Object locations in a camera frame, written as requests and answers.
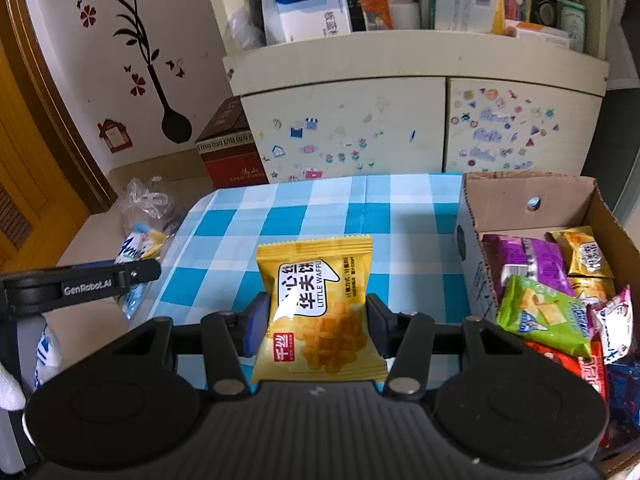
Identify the yellow waffle snack bag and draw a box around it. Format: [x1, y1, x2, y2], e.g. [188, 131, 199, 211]
[252, 235, 387, 385]

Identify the white America snack bag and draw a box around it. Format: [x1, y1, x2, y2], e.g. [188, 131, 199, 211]
[114, 222, 168, 321]

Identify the green snack bag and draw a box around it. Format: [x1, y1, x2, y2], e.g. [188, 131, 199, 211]
[496, 275, 592, 359]

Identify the purple snack bag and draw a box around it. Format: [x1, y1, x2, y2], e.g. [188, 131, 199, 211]
[482, 234, 574, 300]

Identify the cardboard box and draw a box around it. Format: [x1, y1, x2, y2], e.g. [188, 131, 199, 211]
[454, 171, 640, 478]

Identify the pink white snack bag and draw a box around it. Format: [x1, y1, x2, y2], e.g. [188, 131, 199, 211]
[591, 285, 634, 365]

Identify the dark blue snack bag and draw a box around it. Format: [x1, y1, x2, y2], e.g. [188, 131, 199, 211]
[606, 361, 639, 429]

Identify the small yellow snack bag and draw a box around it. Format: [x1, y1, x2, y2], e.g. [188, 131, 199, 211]
[547, 226, 614, 280]

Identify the blue checkered tablecloth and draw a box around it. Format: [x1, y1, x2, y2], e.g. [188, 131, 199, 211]
[142, 172, 474, 391]

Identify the wooden door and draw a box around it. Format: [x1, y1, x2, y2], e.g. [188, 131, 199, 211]
[1, 0, 116, 273]

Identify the clear plastic bag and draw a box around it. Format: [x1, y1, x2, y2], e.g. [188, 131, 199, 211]
[116, 176, 183, 236]

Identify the red brown gift box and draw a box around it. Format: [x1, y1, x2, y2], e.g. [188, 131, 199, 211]
[195, 96, 264, 188]

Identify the cream sticker cabinet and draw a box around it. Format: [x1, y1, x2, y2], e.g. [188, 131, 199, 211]
[210, 0, 611, 183]

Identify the white barcode box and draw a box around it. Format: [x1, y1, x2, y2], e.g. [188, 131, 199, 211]
[431, 0, 498, 34]

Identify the white blue tissue box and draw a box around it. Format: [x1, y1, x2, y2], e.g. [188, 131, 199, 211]
[262, 0, 352, 44]

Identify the red house wall switch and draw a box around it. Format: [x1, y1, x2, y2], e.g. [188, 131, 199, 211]
[98, 119, 132, 154]

